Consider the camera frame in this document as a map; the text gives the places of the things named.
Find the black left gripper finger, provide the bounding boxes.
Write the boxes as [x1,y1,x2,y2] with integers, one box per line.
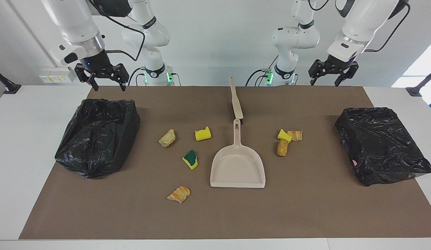
[335,62,359,87]
[309,60,329,85]

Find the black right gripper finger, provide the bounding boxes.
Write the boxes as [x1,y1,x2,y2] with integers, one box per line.
[75,64,98,91]
[111,64,129,91]

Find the pale bread chunk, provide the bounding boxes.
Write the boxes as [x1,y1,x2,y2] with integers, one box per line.
[158,129,176,148]

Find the beige brush black bristles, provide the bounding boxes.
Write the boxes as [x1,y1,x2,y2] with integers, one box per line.
[229,76,244,130]

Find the yellow sponge block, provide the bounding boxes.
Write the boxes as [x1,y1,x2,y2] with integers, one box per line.
[195,126,212,142]

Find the green and yellow sponge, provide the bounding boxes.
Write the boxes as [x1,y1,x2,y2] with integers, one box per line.
[182,150,198,170]

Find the beige plastic dustpan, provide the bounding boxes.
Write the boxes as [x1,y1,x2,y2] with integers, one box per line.
[210,119,266,189]

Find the black bag lined open bin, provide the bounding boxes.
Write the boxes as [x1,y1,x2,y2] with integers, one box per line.
[55,99,140,179]

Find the black clamp stand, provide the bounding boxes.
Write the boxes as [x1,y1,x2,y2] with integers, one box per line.
[0,66,21,94]
[406,68,431,97]

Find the black bag covered box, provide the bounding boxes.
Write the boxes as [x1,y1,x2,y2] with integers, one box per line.
[335,107,431,187]

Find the orange striped croissant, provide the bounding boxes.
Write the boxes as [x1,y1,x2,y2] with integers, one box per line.
[167,186,191,204]

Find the brown table mat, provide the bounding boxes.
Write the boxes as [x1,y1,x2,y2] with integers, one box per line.
[18,86,431,240]

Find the black base cable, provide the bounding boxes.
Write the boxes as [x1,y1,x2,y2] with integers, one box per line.
[128,68,144,86]
[246,69,268,86]

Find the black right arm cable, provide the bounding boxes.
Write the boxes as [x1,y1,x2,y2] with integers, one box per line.
[89,0,146,62]

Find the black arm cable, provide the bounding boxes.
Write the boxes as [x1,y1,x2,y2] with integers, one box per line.
[363,2,410,53]
[89,0,146,62]

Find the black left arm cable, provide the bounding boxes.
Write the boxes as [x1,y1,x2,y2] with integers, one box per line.
[363,2,410,53]

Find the white wall socket box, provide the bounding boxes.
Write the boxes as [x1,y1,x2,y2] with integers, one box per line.
[39,67,76,84]

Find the white wall cable duct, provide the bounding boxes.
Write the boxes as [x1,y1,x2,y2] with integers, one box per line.
[7,0,58,68]

